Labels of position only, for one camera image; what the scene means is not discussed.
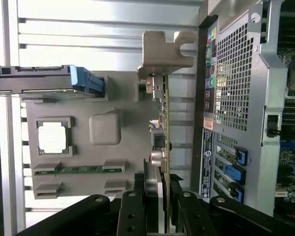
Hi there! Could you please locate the blue card retainer clip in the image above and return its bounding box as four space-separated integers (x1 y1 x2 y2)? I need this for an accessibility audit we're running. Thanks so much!
232 184 245 205
222 164 246 183
235 146 248 166

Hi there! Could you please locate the silver CPU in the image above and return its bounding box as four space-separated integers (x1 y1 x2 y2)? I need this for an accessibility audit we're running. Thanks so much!
37 121 70 155

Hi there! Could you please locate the black open PC case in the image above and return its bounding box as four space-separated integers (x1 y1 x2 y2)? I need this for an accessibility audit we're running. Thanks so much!
196 0 295 236

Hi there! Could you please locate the hard disk in blue caddy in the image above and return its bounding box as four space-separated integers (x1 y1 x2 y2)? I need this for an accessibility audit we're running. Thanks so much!
0 62 106 100

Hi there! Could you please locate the green RAM stick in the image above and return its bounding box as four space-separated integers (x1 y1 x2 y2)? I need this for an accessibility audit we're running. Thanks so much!
34 165 125 175

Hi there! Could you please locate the grey parts rack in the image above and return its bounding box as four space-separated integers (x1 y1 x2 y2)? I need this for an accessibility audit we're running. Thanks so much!
22 72 148 200

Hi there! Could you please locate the green motherboard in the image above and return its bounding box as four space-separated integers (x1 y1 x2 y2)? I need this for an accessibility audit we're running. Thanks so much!
276 0 295 218

